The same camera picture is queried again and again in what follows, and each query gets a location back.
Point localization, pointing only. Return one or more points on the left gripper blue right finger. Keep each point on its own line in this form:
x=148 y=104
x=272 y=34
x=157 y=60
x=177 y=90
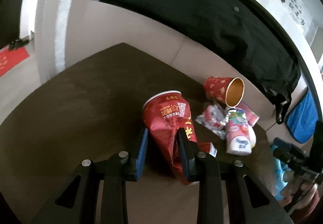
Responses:
x=249 y=201

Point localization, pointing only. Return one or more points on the red gold snack wrapper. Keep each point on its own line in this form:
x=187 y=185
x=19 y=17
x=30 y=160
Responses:
x=208 y=148

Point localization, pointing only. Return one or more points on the silver wrapper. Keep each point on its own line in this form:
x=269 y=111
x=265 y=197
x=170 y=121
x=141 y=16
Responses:
x=214 y=119

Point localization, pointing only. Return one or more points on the blue hanging towel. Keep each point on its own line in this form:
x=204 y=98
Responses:
x=302 y=119

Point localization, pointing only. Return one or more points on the person right hand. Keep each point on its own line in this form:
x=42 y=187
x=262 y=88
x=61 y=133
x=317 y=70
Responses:
x=293 y=185

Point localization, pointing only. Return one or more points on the red paper cup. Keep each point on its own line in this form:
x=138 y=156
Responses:
x=226 y=90

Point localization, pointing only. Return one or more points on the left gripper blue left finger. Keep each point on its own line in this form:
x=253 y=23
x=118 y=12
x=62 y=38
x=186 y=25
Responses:
x=97 y=189

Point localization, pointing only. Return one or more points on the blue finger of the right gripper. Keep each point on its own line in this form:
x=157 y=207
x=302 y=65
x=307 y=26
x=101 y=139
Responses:
x=307 y=167

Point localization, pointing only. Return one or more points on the red drink can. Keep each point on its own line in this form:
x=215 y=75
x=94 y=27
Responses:
x=163 y=115

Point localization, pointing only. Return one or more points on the black refrigerator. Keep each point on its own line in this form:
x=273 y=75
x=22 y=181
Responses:
x=10 y=20

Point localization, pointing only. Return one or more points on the red floor mat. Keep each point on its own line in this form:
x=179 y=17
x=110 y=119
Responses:
x=9 y=59

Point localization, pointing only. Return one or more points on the black slippers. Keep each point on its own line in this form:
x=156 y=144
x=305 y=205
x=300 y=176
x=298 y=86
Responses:
x=17 y=44

